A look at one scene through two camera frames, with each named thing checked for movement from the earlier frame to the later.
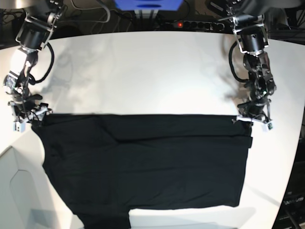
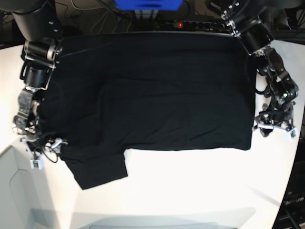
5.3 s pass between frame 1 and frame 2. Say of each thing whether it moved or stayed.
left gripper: moved
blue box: stayed
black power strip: stayed
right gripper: moved
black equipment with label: stayed
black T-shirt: moved
